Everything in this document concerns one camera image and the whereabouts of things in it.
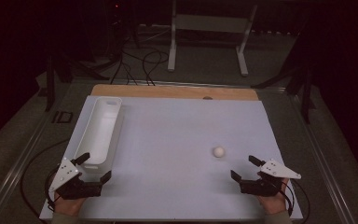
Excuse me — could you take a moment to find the person's left hand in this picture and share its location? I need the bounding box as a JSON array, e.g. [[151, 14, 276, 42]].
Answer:
[[53, 190, 87, 217]]

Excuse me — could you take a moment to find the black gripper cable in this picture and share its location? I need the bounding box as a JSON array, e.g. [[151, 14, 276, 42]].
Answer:
[[19, 138, 71, 224], [281, 178, 311, 224]]

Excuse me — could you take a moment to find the white plastic bin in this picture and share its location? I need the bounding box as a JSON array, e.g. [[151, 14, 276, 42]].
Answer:
[[73, 96, 124, 174]]

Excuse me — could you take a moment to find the black tripod stand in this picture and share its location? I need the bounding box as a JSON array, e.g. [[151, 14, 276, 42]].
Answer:
[[251, 62, 318, 125], [35, 52, 110, 113]]

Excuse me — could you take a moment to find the dark curtain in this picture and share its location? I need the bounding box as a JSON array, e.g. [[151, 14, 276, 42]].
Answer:
[[0, 0, 48, 150], [310, 0, 358, 194]]

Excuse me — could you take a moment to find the person's right hand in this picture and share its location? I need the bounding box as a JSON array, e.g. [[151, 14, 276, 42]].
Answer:
[[256, 177, 291, 216]]

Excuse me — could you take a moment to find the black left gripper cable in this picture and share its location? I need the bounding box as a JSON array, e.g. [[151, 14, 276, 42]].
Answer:
[[19, 138, 71, 224]]

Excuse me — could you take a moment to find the white metal stand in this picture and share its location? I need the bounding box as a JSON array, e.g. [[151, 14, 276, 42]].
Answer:
[[167, 0, 258, 77]]

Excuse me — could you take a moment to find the black floor cable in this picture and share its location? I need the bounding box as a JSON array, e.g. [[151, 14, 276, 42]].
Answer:
[[110, 49, 171, 87]]

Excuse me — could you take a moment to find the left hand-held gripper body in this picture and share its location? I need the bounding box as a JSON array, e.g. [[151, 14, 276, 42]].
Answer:
[[48, 157, 103, 201]]

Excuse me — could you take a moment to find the aluminium rail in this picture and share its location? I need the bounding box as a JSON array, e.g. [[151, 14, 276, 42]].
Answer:
[[287, 88, 357, 224], [0, 81, 74, 224]]

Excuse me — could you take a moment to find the black rectangular bracket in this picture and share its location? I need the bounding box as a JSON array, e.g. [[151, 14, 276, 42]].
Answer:
[[51, 110, 74, 124]]

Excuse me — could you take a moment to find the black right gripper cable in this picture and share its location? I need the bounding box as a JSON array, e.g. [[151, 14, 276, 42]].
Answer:
[[281, 178, 311, 224]]

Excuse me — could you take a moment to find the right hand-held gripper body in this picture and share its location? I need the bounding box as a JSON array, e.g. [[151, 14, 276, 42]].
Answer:
[[238, 159, 302, 198]]

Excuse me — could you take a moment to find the white ball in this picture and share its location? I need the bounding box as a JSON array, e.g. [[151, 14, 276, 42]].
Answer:
[[212, 146, 226, 159]]

